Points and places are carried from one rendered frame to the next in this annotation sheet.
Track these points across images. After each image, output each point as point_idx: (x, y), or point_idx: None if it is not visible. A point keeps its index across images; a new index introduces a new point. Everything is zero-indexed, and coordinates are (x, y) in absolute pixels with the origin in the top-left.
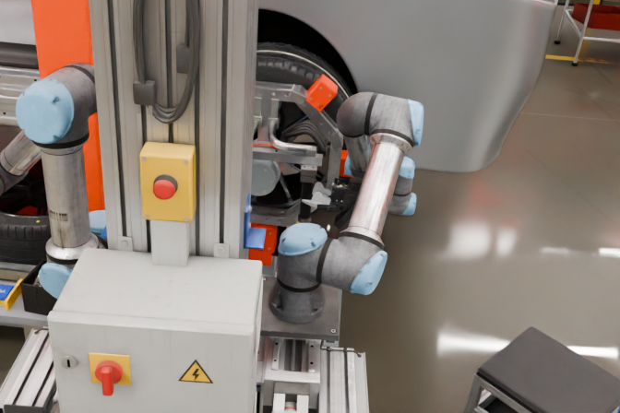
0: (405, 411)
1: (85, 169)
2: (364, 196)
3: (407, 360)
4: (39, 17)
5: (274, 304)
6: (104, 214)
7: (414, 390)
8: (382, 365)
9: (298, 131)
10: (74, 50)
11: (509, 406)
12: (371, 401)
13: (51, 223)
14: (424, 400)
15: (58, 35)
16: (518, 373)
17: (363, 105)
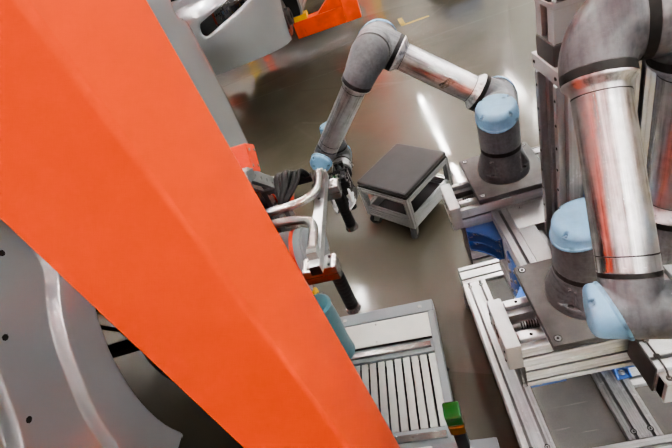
0: (408, 270)
1: (367, 409)
2: (453, 69)
3: (358, 278)
4: (245, 285)
5: (523, 169)
6: (573, 220)
7: (386, 269)
8: (366, 292)
9: (296, 178)
10: (287, 274)
11: (423, 187)
12: (405, 291)
13: None
14: (394, 262)
15: (270, 279)
16: (404, 178)
17: (379, 39)
